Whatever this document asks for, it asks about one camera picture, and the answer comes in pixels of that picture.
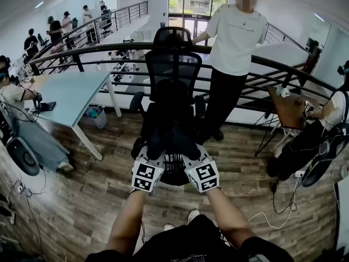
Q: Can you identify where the black stair railing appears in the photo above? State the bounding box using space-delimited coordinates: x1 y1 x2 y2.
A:
266 22 311 54

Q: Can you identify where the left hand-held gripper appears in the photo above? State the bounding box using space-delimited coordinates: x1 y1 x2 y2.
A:
130 143 166 193

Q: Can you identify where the black curved metal railing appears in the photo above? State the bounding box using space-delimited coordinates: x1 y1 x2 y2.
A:
28 41 339 114

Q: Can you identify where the person's right forearm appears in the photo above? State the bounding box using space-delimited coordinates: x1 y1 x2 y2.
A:
206 186 257 249

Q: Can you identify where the grey round fan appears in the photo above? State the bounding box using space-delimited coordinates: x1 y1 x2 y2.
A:
5 137 41 177

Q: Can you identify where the person's left forearm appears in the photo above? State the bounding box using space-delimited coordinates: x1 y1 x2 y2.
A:
105 188 147 256

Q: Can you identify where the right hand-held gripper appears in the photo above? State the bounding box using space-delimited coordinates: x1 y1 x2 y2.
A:
180 144 220 193

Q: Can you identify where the person's black clothing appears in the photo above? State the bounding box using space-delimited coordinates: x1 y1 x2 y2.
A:
84 214 295 262

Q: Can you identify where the person's white right shoe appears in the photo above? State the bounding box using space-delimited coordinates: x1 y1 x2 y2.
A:
187 209 201 225

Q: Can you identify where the glass entrance door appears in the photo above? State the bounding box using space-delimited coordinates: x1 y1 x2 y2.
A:
168 0 229 47

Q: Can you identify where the white floor cable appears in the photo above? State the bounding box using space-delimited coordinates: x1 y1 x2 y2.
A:
246 173 300 230

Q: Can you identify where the black straight metal railing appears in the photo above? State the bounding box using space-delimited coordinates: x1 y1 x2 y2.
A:
23 1 149 65

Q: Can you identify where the black keyboard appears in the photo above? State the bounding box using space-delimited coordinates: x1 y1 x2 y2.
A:
30 101 57 113

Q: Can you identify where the clear bin with toys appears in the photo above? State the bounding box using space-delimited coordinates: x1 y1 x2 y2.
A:
83 105 109 130

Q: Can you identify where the black floor cable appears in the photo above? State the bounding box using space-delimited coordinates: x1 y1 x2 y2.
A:
269 181 298 215

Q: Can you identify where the light blue table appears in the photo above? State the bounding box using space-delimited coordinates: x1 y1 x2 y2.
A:
26 71 123 161

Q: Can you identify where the black mesh office chair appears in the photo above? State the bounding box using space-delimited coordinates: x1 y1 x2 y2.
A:
129 26 209 187

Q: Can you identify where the brown wooden table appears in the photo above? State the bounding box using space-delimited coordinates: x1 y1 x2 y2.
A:
255 85 324 157

